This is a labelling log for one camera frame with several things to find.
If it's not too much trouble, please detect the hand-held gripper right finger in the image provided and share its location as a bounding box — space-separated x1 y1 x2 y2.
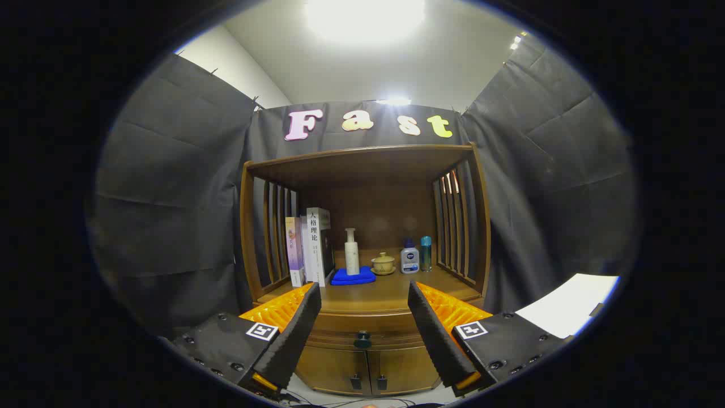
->
408 281 573 397

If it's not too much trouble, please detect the purple book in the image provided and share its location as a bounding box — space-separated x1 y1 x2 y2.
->
285 216 306 288

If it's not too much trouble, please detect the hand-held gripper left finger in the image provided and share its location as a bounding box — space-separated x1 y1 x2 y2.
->
173 282 322 400

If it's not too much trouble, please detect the brown wooden drawer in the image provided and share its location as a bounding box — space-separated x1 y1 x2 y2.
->
306 311 432 350

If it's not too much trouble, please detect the wooden countertop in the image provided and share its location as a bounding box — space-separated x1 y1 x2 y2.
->
255 249 482 313

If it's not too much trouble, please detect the brown wooden cabinet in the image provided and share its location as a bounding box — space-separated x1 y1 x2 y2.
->
239 143 492 396

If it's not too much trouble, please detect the white table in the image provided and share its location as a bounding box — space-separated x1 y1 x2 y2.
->
514 273 621 339

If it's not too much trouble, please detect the yellow lidded teacup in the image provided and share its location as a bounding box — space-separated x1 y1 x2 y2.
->
371 252 397 276

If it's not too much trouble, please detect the white blue pump bottle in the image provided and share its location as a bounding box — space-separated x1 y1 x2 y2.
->
400 239 420 274

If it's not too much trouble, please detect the wooden cabinet door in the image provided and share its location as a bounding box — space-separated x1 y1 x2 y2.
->
295 346 370 396
368 347 442 396

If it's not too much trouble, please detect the ceiling light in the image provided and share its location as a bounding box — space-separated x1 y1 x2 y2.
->
306 0 425 43

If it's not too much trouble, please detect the white book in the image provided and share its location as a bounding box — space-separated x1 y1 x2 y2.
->
300 207 335 287

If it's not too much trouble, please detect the blue folded cloth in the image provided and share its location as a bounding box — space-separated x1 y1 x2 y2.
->
331 266 377 286

